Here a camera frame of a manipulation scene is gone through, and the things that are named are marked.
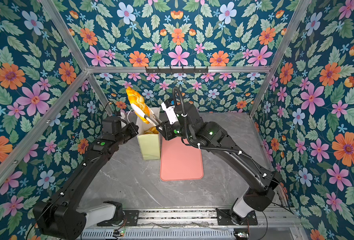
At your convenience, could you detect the aluminium frame post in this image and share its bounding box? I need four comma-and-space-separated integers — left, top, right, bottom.
249, 0, 311, 119
40, 0, 109, 106

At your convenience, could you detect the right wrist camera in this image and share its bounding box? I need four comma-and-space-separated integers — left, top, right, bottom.
161, 99, 178, 125

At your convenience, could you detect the aluminium frame post right rear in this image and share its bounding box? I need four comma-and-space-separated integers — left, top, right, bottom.
249, 0, 311, 119

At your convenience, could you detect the pink silicone tray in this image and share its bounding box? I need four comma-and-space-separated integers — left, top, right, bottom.
160, 138, 204, 182

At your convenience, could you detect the long braided bread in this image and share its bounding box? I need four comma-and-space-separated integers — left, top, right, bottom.
125, 86, 151, 125

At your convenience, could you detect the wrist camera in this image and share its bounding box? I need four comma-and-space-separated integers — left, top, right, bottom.
161, 99, 178, 125
102, 116, 123, 135

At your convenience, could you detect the black hook rail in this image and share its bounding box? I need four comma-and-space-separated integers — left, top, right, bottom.
145, 67, 209, 74

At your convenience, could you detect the aluminium frame post left rear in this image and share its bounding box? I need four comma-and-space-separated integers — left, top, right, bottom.
40, 0, 109, 106

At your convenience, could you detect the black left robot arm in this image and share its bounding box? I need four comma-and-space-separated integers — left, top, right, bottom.
33, 116, 139, 240

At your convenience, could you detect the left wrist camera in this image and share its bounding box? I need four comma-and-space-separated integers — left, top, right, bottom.
102, 116, 123, 135

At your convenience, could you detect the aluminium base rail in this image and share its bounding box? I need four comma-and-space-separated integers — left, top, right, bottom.
78, 207, 309, 240

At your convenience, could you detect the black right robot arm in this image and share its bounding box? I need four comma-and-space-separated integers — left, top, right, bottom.
157, 99, 282, 220

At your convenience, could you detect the white and green paper bag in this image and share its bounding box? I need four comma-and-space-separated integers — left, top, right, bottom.
135, 108, 161, 161

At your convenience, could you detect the yellow toast loaf bread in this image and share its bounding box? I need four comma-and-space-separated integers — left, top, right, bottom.
144, 127, 159, 135

